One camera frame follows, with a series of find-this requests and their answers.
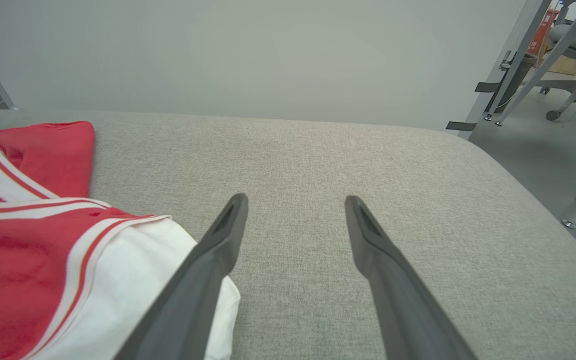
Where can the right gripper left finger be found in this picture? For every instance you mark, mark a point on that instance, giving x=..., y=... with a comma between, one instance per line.
x=193, y=300

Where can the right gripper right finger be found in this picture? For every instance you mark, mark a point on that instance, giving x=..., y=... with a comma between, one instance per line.
x=408, y=320

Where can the red and white basketball jersey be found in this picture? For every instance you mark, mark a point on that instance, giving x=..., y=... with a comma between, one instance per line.
x=18, y=260

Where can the white partition panel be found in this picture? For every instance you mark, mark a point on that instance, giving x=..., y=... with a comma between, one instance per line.
x=218, y=50

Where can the grey slanted metal pole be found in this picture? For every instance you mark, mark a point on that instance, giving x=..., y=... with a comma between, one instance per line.
x=512, y=72
x=558, y=47

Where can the brown cardboard box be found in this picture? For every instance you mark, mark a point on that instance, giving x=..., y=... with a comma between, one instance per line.
x=565, y=65

